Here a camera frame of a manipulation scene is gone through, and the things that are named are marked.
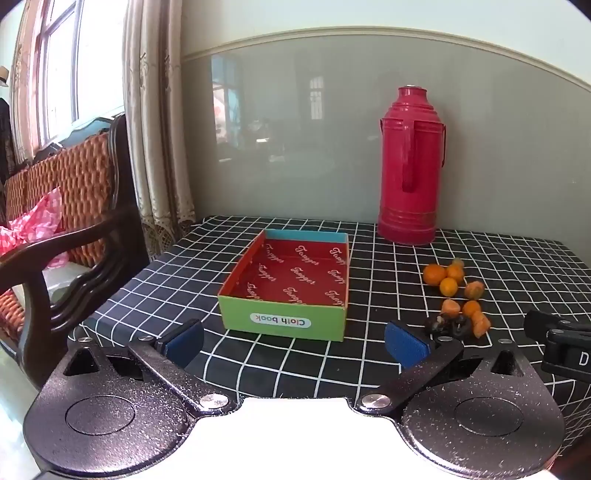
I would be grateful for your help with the window with brown frame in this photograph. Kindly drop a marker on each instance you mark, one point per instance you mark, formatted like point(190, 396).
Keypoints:
point(60, 69)

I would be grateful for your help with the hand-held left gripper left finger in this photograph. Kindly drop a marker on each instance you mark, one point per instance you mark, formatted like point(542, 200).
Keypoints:
point(187, 340)

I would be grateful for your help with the black white grid tablecloth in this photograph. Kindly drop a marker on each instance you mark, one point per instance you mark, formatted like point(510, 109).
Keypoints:
point(300, 369)

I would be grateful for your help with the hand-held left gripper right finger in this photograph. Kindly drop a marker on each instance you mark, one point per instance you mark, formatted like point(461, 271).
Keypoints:
point(406, 346)

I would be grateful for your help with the brownish oval fruit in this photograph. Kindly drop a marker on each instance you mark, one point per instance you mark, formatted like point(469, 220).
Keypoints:
point(474, 290)

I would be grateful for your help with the dark hanging clothing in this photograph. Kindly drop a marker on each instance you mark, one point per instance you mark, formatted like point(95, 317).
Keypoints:
point(4, 138)

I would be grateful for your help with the dark wooden rattan sofa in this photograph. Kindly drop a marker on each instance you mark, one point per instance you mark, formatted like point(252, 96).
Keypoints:
point(117, 230)

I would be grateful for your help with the green cardboard box red inside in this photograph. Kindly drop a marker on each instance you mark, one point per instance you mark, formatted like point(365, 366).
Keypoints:
point(295, 277)

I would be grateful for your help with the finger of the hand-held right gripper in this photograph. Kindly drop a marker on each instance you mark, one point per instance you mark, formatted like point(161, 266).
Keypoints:
point(554, 322)

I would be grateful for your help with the pink checked cloth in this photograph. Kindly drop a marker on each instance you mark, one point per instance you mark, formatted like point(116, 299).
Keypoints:
point(32, 226)

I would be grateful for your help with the dark dried fruit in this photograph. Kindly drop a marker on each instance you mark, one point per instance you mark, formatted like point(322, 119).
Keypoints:
point(436, 325)
point(461, 327)

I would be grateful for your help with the red thermos flask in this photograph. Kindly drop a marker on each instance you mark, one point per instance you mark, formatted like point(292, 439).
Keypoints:
point(411, 184)

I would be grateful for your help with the straw hat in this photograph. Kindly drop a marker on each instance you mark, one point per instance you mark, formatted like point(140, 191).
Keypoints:
point(4, 76)

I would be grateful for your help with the orange woven sofa cushion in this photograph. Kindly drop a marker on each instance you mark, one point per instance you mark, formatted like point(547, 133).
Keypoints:
point(83, 175)

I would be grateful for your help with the beige embroidered curtain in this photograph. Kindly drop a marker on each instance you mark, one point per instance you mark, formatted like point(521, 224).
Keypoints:
point(157, 138)

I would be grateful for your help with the pile of small oranges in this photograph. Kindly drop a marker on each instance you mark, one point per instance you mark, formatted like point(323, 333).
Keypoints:
point(433, 273)

